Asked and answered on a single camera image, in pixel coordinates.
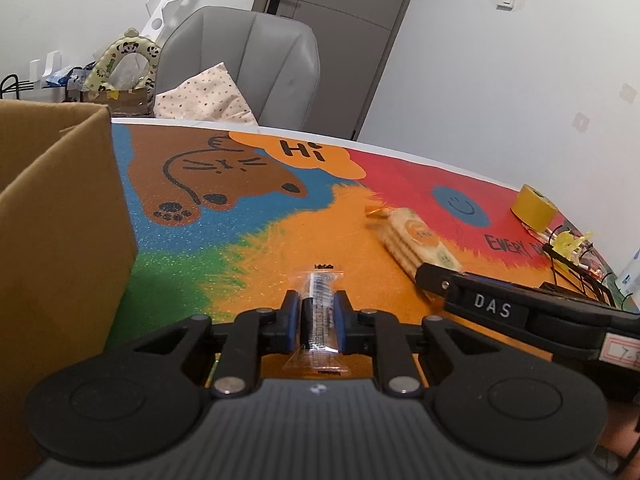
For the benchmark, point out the yellow tape roll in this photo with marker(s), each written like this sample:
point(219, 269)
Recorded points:
point(532, 210)

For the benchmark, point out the white wall hook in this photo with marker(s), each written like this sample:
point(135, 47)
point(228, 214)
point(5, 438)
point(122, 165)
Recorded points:
point(581, 123)

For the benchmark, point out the clear snack bar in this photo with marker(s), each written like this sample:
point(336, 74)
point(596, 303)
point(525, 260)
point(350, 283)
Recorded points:
point(319, 310)

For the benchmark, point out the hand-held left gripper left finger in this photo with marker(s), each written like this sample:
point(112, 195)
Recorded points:
point(290, 327)

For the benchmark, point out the dotted cream pillow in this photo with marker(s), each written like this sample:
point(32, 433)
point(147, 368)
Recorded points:
point(210, 97)

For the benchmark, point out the black metal shoe rack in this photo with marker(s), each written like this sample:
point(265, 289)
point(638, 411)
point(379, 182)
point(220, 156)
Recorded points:
point(20, 87)

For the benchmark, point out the taped cardboard floor box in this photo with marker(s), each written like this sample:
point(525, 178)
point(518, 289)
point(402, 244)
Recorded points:
point(125, 102)

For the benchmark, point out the white holder on shoe rack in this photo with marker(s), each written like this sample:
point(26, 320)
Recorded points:
point(46, 66)

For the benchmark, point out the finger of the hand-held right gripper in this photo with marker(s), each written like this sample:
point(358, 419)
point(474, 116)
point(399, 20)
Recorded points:
point(435, 280)

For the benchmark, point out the white spray bottle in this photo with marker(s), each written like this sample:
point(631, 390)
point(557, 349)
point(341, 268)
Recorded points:
point(631, 275)

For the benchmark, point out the cream green biscuit pack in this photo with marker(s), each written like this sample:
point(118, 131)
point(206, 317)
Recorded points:
point(417, 240)

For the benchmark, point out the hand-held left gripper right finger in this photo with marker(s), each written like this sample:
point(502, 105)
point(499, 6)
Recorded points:
point(342, 327)

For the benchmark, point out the grey padded chair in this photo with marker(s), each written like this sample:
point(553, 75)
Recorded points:
point(260, 65)

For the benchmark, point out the grey brown door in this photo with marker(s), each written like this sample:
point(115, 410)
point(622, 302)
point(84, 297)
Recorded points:
point(350, 35)

